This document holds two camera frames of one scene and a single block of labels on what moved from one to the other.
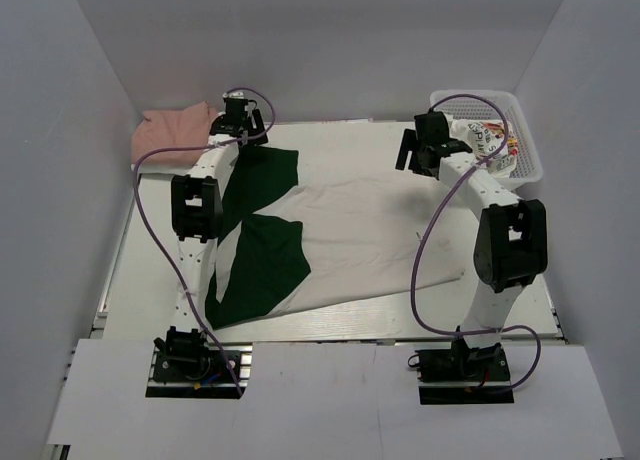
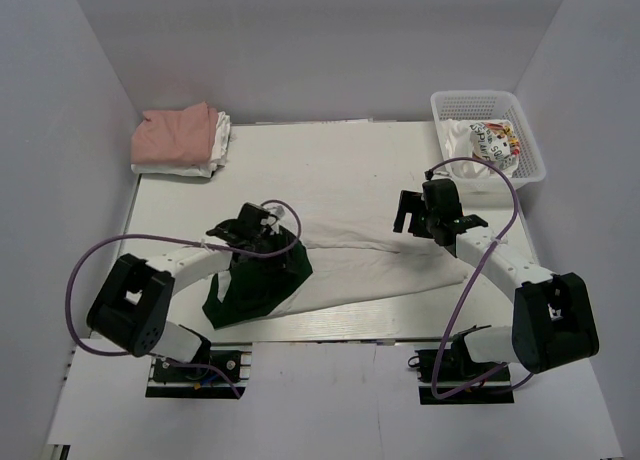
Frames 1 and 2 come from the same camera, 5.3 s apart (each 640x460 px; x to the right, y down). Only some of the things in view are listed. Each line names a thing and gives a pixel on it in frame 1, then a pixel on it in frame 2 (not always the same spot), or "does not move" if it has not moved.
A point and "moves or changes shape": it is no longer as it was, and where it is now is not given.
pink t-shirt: x=162 y=129 does not move
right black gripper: x=413 y=153 -> x=415 y=219
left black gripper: x=237 y=129 -> x=273 y=259
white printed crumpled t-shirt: x=485 y=139 does not move
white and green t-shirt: x=286 y=247 moves or changes shape
